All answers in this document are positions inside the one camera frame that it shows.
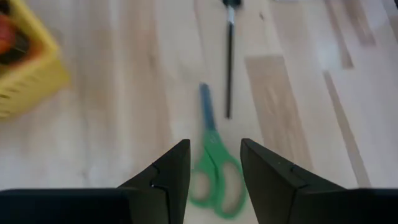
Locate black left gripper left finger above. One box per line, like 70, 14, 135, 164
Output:
118, 139, 191, 224

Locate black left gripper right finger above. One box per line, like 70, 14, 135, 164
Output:
240, 138, 346, 224

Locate green scissors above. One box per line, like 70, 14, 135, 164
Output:
188, 82, 248, 220

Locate long wide-bristle black paintbrush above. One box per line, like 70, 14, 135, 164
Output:
222, 0, 243, 119

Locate yellow plastic basket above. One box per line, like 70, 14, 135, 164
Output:
0, 0, 70, 119

